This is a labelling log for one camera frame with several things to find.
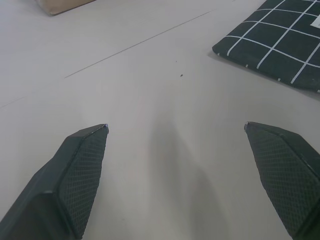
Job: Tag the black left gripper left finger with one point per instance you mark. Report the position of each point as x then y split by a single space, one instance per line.
62 185

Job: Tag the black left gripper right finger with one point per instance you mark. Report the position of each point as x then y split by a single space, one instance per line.
287 172

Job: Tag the brown cardboard box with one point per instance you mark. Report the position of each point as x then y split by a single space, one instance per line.
60 5

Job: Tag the dark green grid-patterned fabric pouch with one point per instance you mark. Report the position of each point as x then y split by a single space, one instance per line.
275 35

